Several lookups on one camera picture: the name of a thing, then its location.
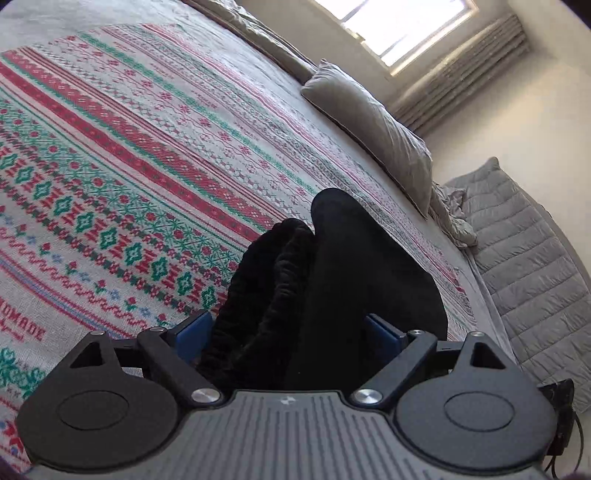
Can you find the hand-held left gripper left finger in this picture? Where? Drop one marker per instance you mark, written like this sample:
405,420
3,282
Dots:
195,336

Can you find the grey pleated curtain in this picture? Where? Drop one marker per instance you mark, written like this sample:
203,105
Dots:
461,78

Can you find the grey quilted cushion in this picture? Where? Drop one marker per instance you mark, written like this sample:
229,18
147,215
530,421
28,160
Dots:
531,258

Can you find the black pants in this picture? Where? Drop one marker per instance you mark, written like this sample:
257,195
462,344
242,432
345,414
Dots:
346,277

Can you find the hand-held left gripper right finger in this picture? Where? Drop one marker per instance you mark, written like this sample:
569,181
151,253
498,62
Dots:
383,333

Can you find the bed with grey sheet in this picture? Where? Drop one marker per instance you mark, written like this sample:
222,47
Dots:
258,55

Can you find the crumpled grey cloth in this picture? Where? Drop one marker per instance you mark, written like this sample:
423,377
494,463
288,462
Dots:
455,221

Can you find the window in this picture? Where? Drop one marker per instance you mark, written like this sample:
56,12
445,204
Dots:
397,23

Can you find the folded grey duvet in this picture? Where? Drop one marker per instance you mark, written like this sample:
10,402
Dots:
258,32

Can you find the grey pillow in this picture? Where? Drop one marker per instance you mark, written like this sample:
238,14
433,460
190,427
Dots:
378,134

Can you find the patterned red green blanket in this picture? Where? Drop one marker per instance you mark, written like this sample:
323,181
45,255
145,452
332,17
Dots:
115,161

